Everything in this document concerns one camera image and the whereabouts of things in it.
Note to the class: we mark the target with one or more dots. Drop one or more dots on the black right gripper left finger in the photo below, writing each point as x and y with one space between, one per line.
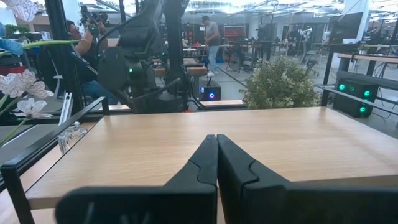
199 177

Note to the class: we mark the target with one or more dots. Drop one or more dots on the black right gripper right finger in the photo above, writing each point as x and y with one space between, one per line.
239 180

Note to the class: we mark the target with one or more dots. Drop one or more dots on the ribbed clear glass vase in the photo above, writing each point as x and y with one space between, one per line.
70 137

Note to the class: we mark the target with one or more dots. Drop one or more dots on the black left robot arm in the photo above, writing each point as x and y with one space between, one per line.
136 34

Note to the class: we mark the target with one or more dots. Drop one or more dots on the black computer with blue light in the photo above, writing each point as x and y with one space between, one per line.
211 93

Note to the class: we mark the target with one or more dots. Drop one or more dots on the potted green plant white blossoms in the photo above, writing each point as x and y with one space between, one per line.
280 84

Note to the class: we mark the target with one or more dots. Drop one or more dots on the black computer with green lights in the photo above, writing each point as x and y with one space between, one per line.
351 93

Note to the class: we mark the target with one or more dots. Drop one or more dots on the person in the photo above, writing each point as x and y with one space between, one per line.
90 53
212 34

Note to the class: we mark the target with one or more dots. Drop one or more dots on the silver aluminium profile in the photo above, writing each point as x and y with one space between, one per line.
66 109

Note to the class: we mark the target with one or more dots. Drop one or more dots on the white artificial orchid spray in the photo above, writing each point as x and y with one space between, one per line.
21 82

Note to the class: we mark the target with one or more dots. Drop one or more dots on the wooden shelf with black frame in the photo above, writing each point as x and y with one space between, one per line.
280 140

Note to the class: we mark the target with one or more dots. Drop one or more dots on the black rig frame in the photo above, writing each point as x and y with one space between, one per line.
174 46

